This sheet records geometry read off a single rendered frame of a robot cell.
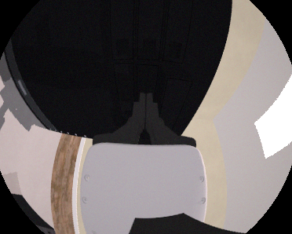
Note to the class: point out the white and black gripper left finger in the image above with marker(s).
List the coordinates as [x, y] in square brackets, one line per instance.
[130, 132]

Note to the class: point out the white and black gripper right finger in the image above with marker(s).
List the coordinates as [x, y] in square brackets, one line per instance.
[155, 126]

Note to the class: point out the black server rack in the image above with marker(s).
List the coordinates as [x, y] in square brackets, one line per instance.
[74, 83]

